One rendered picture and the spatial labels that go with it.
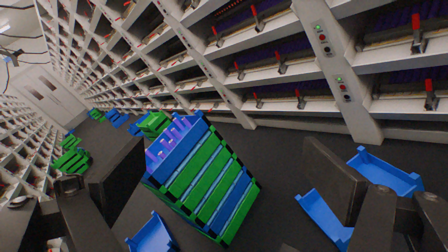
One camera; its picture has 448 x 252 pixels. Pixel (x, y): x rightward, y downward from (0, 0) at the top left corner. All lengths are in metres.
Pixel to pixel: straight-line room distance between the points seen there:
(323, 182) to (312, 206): 0.77
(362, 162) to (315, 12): 0.55
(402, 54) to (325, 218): 0.54
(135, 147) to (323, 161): 0.13
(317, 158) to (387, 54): 0.66
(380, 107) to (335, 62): 0.22
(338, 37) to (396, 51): 0.15
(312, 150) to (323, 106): 0.85
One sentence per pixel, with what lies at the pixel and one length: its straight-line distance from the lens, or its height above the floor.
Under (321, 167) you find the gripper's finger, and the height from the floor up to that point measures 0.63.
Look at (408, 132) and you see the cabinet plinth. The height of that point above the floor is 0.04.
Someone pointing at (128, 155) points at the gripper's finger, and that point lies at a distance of 0.16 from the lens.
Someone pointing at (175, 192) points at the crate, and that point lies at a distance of 0.83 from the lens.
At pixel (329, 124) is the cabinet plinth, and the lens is 1.13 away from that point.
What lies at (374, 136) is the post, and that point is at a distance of 1.02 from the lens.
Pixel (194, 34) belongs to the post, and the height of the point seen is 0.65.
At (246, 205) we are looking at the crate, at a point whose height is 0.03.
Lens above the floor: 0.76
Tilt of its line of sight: 26 degrees down
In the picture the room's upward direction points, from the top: 38 degrees counter-clockwise
